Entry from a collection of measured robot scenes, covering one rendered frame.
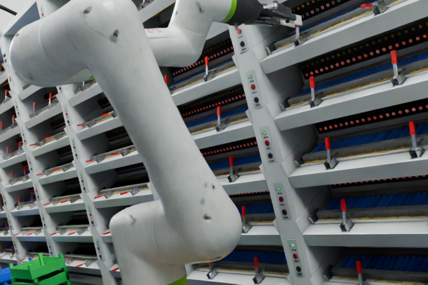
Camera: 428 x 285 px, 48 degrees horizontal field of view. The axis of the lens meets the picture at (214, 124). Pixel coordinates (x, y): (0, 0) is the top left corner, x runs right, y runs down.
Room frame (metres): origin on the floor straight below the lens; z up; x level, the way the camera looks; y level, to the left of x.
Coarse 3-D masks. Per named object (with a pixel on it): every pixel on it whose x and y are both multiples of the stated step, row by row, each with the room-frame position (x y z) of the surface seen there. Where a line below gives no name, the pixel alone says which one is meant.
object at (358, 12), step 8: (384, 0) 1.25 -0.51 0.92; (392, 0) 1.24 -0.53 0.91; (360, 8) 1.30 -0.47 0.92; (368, 8) 1.29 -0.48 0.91; (344, 16) 1.35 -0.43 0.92; (352, 16) 1.33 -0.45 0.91; (320, 24) 1.41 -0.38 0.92; (328, 24) 1.39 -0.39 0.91; (336, 24) 1.37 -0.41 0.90; (312, 32) 1.44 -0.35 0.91; (288, 40) 1.51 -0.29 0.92
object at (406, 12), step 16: (352, 0) 1.43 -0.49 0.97; (416, 0) 1.14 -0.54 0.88; (320, 16) 1.53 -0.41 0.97; (368, 16) 1.27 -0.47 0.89; (384, 16) 1.20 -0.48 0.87; (400, 16) 1.17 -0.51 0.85; (416, 16) 1.15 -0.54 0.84; (336, 32) 1.31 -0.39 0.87; (352, 32) 1.28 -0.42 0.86; (368, 32) 1.25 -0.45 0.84; (256, 48) 1.53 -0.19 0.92; (272, 48) 1.55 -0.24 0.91; (288, 48) 1.47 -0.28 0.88; (304, 48) 1.40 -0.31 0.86; (320, 48) 1.36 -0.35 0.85; (336, 48) 1.33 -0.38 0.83; (272, 64) 1.50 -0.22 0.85; (288, 64) 1.46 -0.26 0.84
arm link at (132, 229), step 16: (128, 208) 0.98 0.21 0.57; (144, 208) 0.94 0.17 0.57; (112, 224) 0.96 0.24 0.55; (128, 224) 0.93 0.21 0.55; (144, 224) 0.91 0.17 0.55; (128, 240) 0.93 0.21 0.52; (144, 240) 0.90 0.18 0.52; (128, 256) 0.93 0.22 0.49; (144, 256) 0.92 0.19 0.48; (160, 256) 0.90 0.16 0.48; (128, 272) 0.94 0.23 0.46; (144, 272) 0.93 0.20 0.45; (160, 272) 0.93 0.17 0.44; (176, 272) 0.95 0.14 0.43
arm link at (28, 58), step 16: (32, 32) 0.82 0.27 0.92; (16, 48) 0.84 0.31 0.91; (32, 48) 0.82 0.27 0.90; (16, 64) 0.85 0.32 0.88; (32, 64) 0.83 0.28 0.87; (48, 64) 0.83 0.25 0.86; (32, 80) 0.86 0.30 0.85; (48, 80) 0.86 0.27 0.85; (64, 80) 0.89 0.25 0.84; (80, 80) 0.94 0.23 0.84
